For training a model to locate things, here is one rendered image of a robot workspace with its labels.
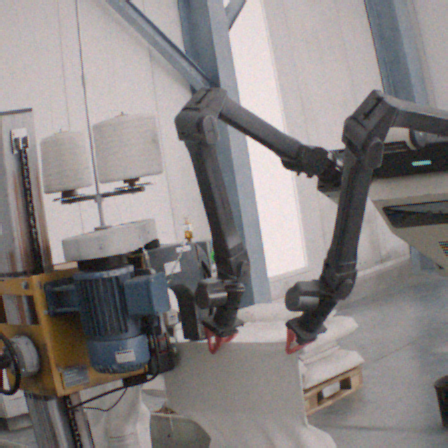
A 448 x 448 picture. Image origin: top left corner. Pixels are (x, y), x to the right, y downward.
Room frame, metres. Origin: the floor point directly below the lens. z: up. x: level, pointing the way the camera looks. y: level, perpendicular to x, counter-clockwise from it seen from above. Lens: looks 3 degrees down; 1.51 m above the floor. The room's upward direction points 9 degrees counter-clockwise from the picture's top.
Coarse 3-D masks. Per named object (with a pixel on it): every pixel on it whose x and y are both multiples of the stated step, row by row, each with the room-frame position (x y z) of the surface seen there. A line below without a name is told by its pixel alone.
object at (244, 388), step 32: (192, 352) 2.58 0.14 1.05; (224, 352) 2.50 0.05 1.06; (256, 352) 2.42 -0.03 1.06; (192, 384) 2.60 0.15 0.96; (224, 384) 2.51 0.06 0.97; (256, 384) 2.43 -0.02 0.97; (288, 384) 2.36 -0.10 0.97; (192, 416) 2.60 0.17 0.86; (224, 416) 2.52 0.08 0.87; (256, 416) 2.44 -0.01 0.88; (288, 416) 2.37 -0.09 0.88
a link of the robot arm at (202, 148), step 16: (176, 128) 2.36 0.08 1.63; (208, 128) 2.29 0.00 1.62; (192, 144) 2.33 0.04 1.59; (208, 144) 2.31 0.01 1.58; (192, 160) 2.36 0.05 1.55; (208, 160) 2.34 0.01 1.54; (208, 176) 2.35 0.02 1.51; (208, 192) 2.36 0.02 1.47; (224, 192) 2.39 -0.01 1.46; (208, 208) 2.39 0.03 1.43; (224, 208) 2.39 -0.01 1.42; (208, 224) 2.42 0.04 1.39; (224, 224) 2.40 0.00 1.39; (224, 240) 2.41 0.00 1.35; (240, 240) 2.43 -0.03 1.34; (224, 256) 2.43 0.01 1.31; (240, 256) 2.43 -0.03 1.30; (224, 272) 2.46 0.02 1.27
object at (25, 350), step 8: (16, 336) 2.33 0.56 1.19; (24, 336) 2.35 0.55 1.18; (16, 344) 2.30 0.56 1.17; (24, 344) 2.31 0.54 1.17; (32, 344) 2.32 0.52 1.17; (8, 352) 2.34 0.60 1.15; (16, 352) 2.31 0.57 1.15; (24, 352) 2.29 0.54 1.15; (32, 352) 2.31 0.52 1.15; (24, 360) 2.29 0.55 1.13; (32, 360) 2.30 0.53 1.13; (8, 368) 2.35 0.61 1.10; (24, 368) 2.29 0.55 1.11; (32, 368) 2.30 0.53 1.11; (24, 376) 2.30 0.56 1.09
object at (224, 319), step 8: (216, 312) 2.48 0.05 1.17; (224, 312) 2.46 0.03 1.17; (232, 312) 2.46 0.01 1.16; (208, 320) 2.48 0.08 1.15; (216, 320) 2.48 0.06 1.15; (224, 320) 2.47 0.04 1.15; (232, 320) 2.47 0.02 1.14; (240, 320) 2.52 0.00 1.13; (216, 328) 2.45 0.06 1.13; (224, 328) 2.46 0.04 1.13; (232, 328) 2.48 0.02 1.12
